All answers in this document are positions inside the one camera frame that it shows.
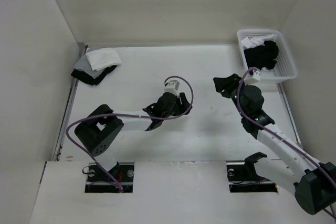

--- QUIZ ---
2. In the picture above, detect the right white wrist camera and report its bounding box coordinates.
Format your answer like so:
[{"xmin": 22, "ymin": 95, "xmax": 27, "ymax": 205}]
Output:
[{"xmin": 245, "ymin": 69, "xmax": 261, "ymax": 85}]

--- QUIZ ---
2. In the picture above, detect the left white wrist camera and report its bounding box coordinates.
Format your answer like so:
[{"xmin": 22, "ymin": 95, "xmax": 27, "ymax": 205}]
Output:
[{"xmin": 164, "ymin": 80, "xmax": 180, "ymax": 97}]

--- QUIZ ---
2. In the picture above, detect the folded grey tank top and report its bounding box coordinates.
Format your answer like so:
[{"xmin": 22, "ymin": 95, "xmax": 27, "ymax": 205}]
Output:
[{"xmin": 74, "ymin": 55, "xmax": 104, "ymax": 79}]

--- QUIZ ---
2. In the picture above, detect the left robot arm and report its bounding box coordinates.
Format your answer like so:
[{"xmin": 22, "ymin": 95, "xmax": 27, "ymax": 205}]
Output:
[{"xmin": 74, "ymin": 92, "xmax": 192, "ymax": 182}]

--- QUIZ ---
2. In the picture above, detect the folded black tank top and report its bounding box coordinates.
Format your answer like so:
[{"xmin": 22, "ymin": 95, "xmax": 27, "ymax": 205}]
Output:
[{"xmin": 71, "ymin": 66, "xmax": 117, "ymax": 86}]

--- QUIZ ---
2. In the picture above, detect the white plastic basket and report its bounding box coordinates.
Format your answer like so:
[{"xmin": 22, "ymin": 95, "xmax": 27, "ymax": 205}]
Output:
[{"xmin": 237, "ymin": 29, "xmax": 298, "ymax": 84}]

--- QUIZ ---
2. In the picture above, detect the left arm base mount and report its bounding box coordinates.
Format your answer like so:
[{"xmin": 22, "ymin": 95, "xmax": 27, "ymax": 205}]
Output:
[{"xmin": 84, "ymin": 161, "xmax": 135, "ymax": 194}]

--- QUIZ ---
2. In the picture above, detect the white tank top in basket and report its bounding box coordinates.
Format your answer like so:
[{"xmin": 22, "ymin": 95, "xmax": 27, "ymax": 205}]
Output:
[{"xmin": 240, "ymin": 34, "xmax": 277, "ymax": 49}]

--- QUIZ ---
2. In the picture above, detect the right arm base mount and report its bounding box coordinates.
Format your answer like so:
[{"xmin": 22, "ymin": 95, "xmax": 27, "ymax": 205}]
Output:
[{"xmin": 226, "ymin": 161, "xmax": 278, "ymax": 193}]

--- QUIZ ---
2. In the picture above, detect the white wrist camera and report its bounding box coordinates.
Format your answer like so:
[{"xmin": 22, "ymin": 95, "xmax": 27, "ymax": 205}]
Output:
[
  {"xmin": 245, "ymin": 69, "xmax": 261, "ymax": 85},
  {"xmin": 164, "ymin": 80, "xmax": 180, "ymax": 97}
]

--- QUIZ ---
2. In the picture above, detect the black tank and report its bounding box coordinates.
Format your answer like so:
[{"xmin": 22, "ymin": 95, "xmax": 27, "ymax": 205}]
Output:
[
  {"xmin": 71, "ymin": 66, "xmax": 117, "ymax": 86},
  {"xmin": 244, "ymin": 40, "xmax": 279, "ymax": 70}
]

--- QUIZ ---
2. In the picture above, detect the purple cable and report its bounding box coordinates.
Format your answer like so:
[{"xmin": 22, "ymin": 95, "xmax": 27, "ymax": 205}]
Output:
[
  {"xmin": 65, "ymin": 76, "xmax": 195, "ymax": 193},
  {"xmin": 236, "ymin": 67, "xmax": 336, "ymax": 221}
]

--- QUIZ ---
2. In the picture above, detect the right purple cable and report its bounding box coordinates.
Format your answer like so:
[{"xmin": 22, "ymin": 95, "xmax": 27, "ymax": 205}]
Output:
[{"xmin": 236, "ymin": 67, "xmax": 336, "ymax": 221}]

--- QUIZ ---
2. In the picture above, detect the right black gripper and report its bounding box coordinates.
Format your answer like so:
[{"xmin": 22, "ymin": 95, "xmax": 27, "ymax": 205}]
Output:
[{"xmin": 213, "ymin": 73, "xmax": 249, "ymax": 118}]

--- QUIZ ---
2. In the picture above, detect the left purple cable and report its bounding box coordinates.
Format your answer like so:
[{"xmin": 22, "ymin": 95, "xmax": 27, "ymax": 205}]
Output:
[{"xmin": 65, "ymin": 76, "xmax": 195, "ymax": 193}]

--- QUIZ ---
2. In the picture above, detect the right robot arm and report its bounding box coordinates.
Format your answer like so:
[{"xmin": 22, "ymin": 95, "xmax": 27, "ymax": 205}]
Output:
[{"xmin": 213, "ymin": 69, "xmax": 335, "ymax": 215}]

